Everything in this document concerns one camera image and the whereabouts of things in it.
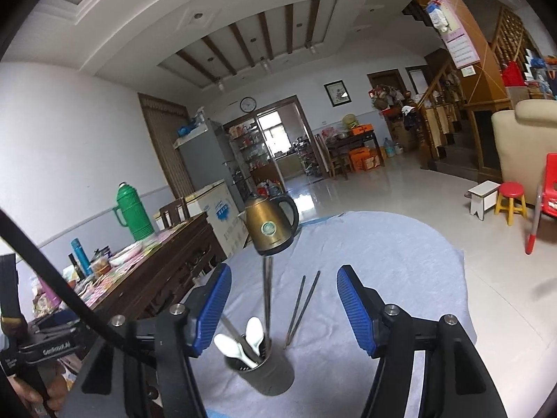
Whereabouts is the perforated metal utensil holder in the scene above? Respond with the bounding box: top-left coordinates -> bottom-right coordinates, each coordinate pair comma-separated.
223,335 -> 296,398

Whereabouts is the grey refrigerator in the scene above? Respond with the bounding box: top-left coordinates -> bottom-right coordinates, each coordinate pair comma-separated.
173,119 -> 247,216

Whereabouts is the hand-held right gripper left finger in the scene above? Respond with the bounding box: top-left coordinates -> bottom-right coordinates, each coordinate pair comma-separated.
58,262 -> 233,418

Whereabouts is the pile of colourful packets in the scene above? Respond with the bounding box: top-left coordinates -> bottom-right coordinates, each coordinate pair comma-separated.
63,221 -> 189,311

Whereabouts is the white plastic spoon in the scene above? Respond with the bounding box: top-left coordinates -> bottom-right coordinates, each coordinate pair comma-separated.
213,333 -> 260,369
245,317 -> 265,356

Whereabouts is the framed wall picture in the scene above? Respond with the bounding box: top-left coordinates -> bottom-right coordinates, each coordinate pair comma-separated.
323,79 -> 352,108

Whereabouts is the person's left hand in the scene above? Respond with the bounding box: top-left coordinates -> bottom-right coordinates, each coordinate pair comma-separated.
6,363 -> 68,416

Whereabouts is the dark metal chopstick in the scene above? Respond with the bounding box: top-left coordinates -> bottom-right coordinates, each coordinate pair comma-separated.
284,275 -> 307,350
288,270 -> 322,348
267,257 -> 275,341
262,256 -> 270,342
220,315 -> 263,364

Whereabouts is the wooden stair railing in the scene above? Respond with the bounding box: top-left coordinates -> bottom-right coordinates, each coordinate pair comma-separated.
402,59 -> 465,171

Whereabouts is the dark wooden chair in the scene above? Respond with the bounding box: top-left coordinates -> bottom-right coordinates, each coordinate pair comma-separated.
159,198 -> 192,230

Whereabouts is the teal bottle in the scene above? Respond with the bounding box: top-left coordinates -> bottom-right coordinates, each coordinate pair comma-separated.
71,238 -> 92,278

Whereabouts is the red plastic child chair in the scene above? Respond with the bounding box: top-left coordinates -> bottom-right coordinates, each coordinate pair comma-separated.
524,152 -> 557,256

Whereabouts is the beige sofa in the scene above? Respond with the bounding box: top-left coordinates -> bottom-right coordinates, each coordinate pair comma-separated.
491,99 -> 557,210

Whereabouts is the dark wooden side table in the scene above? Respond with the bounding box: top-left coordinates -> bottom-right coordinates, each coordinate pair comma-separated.
324,131 -> 384,180

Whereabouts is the white chest freezer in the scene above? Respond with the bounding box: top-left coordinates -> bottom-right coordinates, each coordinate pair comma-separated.
185,178 -> 250,259

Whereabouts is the green thermos flask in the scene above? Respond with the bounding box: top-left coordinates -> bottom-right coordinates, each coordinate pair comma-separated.
113,182 -> 156,241

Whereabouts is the bronze electric kettle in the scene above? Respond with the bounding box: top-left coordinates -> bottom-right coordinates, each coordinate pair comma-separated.
244,192 -> 301,257

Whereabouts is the pink wall calendar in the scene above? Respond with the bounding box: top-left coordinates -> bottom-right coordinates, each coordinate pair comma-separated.
441,0 -> 481,69

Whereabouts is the black cable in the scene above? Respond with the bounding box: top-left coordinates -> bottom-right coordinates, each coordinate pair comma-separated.
0,210 -> 155,360

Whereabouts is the grey round tablecloth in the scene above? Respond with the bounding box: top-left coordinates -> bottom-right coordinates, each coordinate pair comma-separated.
191,210 -> 478,418

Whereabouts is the small white stool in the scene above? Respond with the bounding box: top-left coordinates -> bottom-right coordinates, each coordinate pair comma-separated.
468,180 -> 501,221

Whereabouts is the carved wooden sideboard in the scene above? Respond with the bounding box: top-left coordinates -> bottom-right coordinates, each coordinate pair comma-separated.
26,211 -> 218,329

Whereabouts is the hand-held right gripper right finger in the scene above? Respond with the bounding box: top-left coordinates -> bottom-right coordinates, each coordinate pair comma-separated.
336,264 -> 508,418

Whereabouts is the red and yellow stool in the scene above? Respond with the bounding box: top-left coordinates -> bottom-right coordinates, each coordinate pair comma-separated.
494,181 -> 527,226

